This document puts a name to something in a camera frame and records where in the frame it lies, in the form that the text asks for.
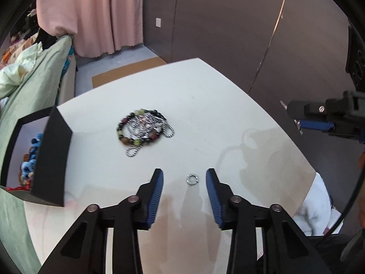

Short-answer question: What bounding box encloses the bed with green sheet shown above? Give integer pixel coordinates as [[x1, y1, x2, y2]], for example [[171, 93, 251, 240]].
[[0, 34, 77, 274]]

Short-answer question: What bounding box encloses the silver chain necklace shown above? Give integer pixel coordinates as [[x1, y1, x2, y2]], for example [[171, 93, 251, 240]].
[[124, 113, 175, 157]]

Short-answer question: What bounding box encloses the black garment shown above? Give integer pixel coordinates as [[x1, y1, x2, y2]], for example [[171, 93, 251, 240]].
[[37, 29, 59, 50]]

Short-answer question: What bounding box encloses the blue beaded bracelet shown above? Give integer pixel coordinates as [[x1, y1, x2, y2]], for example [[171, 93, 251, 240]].
[[19, 133, 44, 181]]

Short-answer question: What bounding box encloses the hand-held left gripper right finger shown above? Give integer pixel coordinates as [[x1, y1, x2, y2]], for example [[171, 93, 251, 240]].
[[206, 168, 333, 274]]

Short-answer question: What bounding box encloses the wide pink curtain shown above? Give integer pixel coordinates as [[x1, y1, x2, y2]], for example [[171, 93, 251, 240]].
[[36, 0, 144, 58]]

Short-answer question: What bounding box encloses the floral bedding pile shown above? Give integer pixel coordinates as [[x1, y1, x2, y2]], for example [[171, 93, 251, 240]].
[[8, 33, 37, 55]]

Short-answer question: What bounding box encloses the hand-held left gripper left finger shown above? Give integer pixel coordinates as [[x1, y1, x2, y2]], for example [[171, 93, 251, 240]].
[[37, 168, 164, 274]]

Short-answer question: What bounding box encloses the black jewelry box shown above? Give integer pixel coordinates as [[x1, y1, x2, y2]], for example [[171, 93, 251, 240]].
[[0, 106, 73, 207]]

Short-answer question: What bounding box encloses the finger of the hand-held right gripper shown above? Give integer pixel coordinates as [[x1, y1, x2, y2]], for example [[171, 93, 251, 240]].
[[294, 118, 335, 134], [281, 99, 328, 119]]

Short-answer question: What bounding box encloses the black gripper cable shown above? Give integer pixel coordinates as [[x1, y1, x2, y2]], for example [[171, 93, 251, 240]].
[[322, 171, 365, 236]]

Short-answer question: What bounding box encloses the white duvet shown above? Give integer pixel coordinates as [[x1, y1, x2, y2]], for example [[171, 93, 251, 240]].
[[0, 42, 43, 99]]

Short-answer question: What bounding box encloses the flat cardboard sheet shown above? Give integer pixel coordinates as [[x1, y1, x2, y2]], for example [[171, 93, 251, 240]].
[[91, 57, 167, 90]]

